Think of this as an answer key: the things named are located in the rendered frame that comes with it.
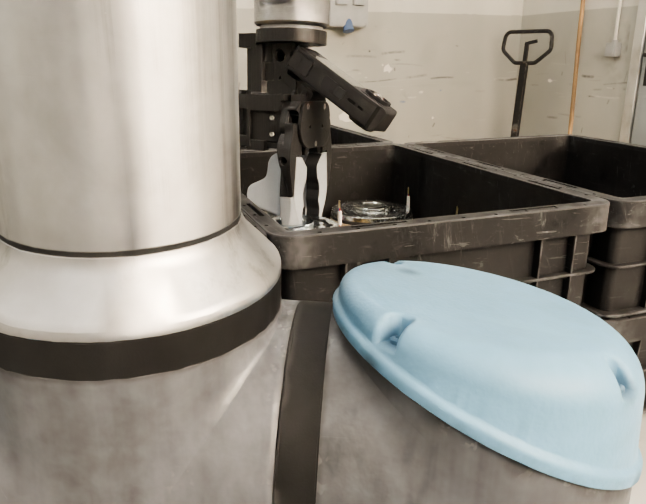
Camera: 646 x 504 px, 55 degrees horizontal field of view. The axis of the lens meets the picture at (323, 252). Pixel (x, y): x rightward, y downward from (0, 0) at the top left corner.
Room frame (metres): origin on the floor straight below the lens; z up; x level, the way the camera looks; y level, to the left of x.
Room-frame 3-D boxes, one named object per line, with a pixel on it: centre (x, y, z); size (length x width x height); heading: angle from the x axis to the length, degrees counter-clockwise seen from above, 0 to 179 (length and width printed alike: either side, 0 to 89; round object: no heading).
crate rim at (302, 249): (0.64, -0.04, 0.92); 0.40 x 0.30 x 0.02; 21
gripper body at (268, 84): (0.66, 0.04, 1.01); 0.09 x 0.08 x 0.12; 66
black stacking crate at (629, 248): (0.75, -0.32, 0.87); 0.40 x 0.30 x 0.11; 21
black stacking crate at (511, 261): (0.64, -0.04, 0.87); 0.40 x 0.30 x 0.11; 21
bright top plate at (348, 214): (0.77, -0.06, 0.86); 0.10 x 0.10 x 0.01
